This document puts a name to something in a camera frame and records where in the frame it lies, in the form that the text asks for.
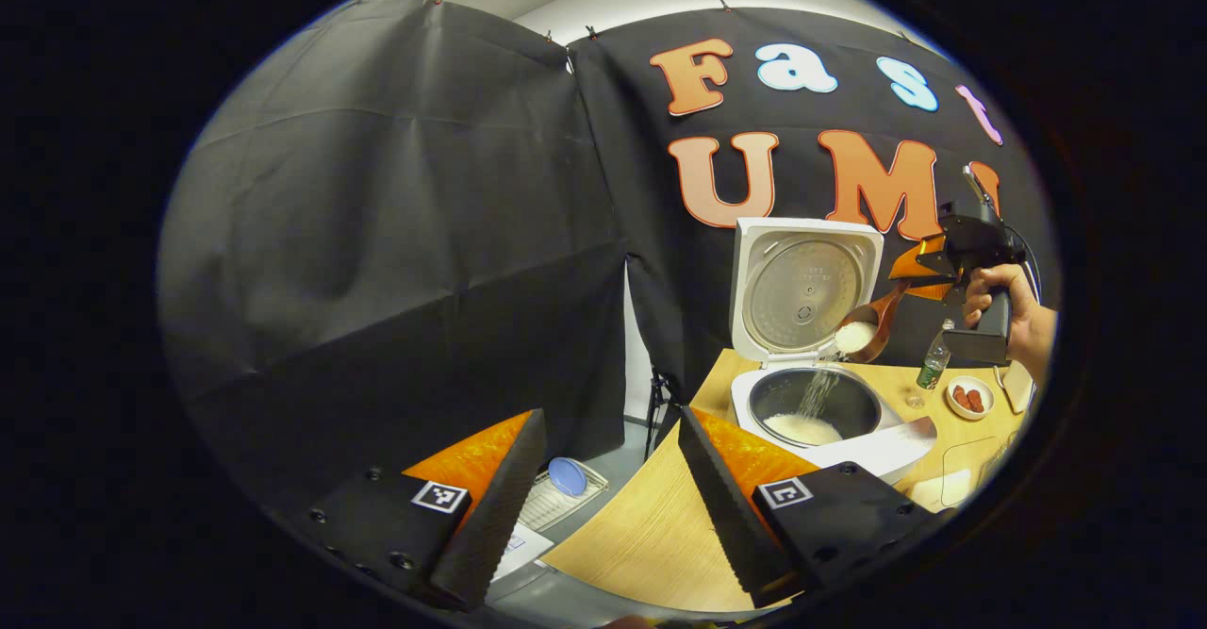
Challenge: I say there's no wire mesh basket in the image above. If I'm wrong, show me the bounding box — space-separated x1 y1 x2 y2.
517 459 610 532

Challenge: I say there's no white paper sheet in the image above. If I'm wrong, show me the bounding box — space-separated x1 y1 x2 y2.
490 525 557 583

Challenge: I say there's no white toaster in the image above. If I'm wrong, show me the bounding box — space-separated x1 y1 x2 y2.
1000 360 1036 413

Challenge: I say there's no clear rice container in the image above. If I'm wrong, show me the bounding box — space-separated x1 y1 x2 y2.
910 436 1000 512

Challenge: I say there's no white oval plate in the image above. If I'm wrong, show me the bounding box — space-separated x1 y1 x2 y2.
946 375 996 421

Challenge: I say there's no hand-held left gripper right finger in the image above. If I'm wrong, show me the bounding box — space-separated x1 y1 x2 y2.
677 406 944 609

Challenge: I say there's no black backdrop cloth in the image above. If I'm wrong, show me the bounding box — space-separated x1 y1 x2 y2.
156 0 1057 517

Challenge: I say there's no black tripod stand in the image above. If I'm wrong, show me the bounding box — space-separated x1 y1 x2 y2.
644 370 682 460

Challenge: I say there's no clear plastic water bottle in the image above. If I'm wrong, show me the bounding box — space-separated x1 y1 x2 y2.
907 320 953 410

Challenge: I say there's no white rice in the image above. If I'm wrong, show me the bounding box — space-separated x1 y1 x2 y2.
764 321 878 448

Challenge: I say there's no wooden spoon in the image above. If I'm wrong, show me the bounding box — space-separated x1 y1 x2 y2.
834 280 911 364

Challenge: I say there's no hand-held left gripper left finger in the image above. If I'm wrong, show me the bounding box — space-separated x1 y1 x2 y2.
283 408 548 611

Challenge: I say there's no white rice cooker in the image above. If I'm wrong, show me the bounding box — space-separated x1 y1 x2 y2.
729 217 939 487

